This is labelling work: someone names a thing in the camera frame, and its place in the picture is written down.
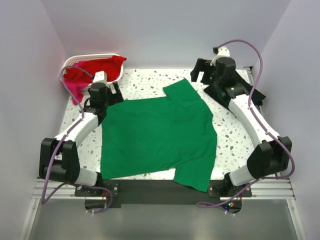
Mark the green t-shirt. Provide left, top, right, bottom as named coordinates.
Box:
left=100, top=79, right=217, bottom=192

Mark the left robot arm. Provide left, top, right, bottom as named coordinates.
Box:
left=38, top=82, right=124, bottom=196

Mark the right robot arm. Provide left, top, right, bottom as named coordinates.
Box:
left=190, top=57, right=292, bottom=197

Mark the pink t-shirt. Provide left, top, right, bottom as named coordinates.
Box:
left=63, top=68, right=90, bottom=103

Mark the red t-shirt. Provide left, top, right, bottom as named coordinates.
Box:
left=74, top=55, right=127, bottom=84

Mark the folded black t-shirt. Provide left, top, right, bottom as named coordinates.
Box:
left=203, top=74, right=267, bottom=111

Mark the white perforated laundry basket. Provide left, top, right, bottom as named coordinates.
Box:
left=62, top=53, right=126, bottom=93

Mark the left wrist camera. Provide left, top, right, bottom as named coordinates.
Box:
left=92, top=71, right=108, bottom=86

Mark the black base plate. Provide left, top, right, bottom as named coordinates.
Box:
left=74, top=179, right=252, bottom=210

